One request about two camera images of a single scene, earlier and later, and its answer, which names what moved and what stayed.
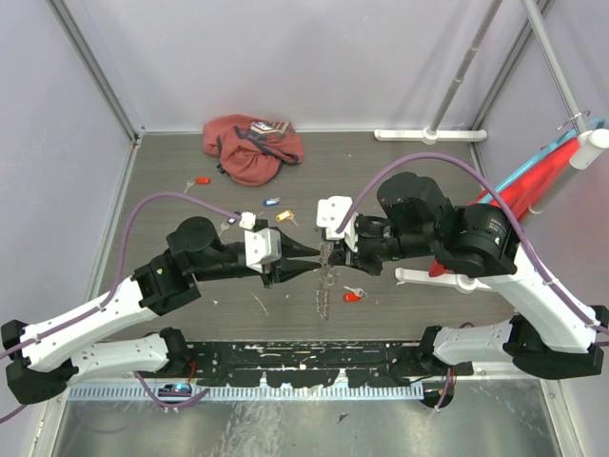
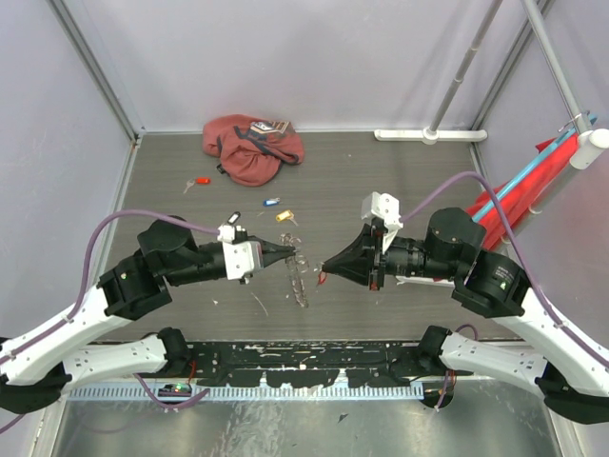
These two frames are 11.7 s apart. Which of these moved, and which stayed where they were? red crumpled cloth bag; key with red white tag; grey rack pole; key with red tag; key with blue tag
Moved: key with red white tag
Stayed: grey rack pole; key with red tag; key with blue tag; red crumpled cloth bag
